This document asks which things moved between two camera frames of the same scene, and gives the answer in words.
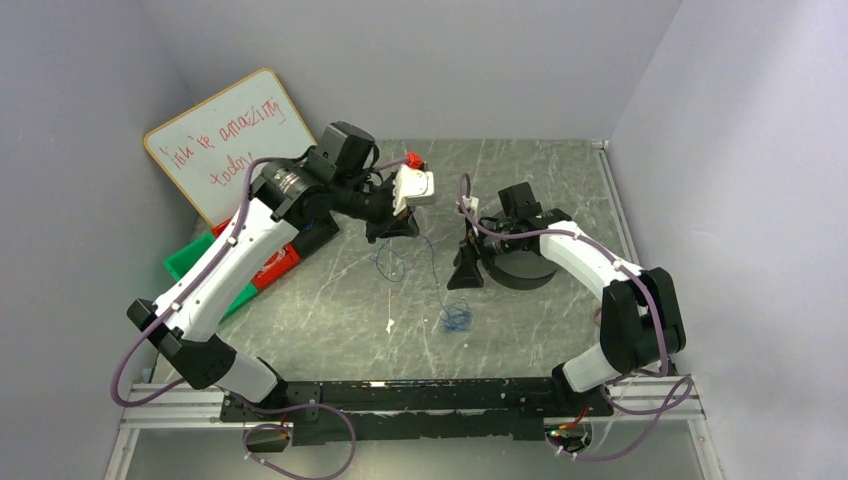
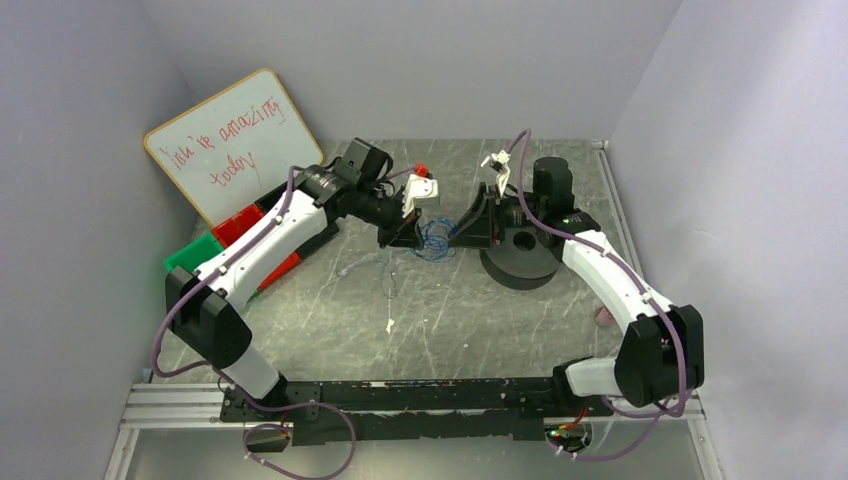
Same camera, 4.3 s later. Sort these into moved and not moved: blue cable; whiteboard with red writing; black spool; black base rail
Moved: blue cable
Not moved: black base rail; whiteboard with red writing; black spool
